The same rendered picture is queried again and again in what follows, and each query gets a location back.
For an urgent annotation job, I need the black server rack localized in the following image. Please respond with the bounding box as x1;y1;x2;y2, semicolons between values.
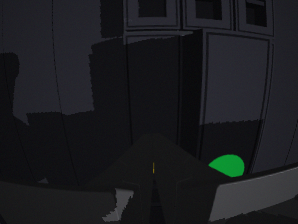
0;0;298;186

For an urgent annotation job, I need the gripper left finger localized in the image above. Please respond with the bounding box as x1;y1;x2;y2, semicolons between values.
0;134;154;224

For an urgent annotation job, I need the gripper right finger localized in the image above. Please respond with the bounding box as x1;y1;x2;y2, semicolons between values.
152;133;298;224

